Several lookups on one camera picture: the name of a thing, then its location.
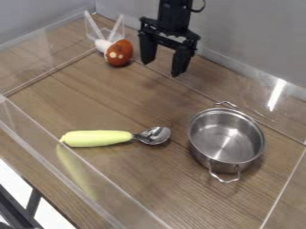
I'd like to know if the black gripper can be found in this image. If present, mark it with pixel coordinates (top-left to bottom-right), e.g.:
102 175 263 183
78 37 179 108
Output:
139 16 201 77

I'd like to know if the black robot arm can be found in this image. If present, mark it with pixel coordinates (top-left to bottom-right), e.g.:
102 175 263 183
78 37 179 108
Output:
139 0 206 77

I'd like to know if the red toy mushroom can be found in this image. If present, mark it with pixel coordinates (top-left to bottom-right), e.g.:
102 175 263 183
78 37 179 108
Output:
95 39 134 67

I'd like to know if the clear acrylic barrier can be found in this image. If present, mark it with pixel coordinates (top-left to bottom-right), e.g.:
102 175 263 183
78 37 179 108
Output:
0 16 306 229

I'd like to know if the yellow-handled metal scoop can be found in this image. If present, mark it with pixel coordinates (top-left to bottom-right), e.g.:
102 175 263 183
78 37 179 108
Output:
60 127 173 148

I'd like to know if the silver pot with handles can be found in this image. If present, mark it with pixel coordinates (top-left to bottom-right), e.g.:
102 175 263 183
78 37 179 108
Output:
187 101 266 183

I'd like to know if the black table leg frame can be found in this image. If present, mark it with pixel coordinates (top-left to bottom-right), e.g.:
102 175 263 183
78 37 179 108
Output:
0 184 44 229

